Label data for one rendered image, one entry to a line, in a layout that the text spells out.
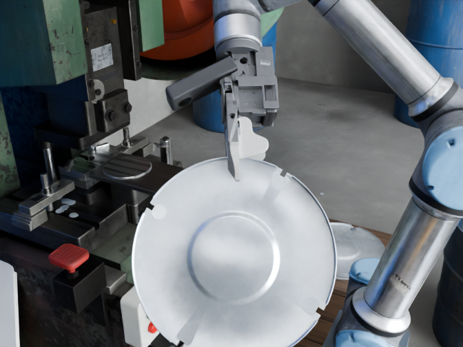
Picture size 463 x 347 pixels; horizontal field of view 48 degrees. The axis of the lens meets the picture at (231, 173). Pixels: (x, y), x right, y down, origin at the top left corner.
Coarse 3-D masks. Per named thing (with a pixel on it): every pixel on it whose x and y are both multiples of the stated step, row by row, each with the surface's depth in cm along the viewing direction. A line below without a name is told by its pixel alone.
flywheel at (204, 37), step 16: (176, 0) 148; (192, 0) 147; (208, 0) 143; (176, 16) 150; (192, 16) 147; (208, 16) 145; (176, 32) 152; (192, 32) 146; (208, 32) 143; (160, 48) 153; (176, 48) 150; (192, 48) 148; (208, 48) 145
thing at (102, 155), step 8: (88, 152) 142; (96, 152) 142; (104, 152) 142; (112, 152) 142; (120, 152) 142; (80, 160) 137; (88, 160) 137; (96, 160) 137; (104, 160) 137; (72, 168) 133; (80, 168) 133; (88, 168) 133; (64, 176) 135; (72, 176) 133; (80, 176) 132; (88, 176) 132; (80, 184) 133; (88, 184) 133
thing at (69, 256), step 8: (64, 248) 105; (72, 248) 106; (80, 248) 106; (48, 256) 103; (56, 256) 103; (64, 256) 103; (72, 256) 103; (80, 256) 103; (88, 256) 104; (56, 264) 102; (64, 264) 101; (72, 264) 101; (80, 264) 103; (72, 272) 105
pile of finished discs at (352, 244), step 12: (336, 228) 182; (348, 228) 182; (360, 228) 181; (336, 240) 174; (348, 240) 174; (360, 240) 175; (372, 240) 175; (336, 252) 168; (348, 252) 168; (360, 252) 169; (372, 252) 169; (348, 264) 164; (336, 276) 160; (348, 276) 159
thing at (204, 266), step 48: (192, 192) 75; (240, 192) 74; (288, 192) 74; (144, 240) 74; (192, 240) 74; (240, 240) 73; (288, 240) 73; (144, 288) 73; (192, 288) 73; (240, 288) 72; (288, 288) 72; (240, 336) 71; (288, 336) 71
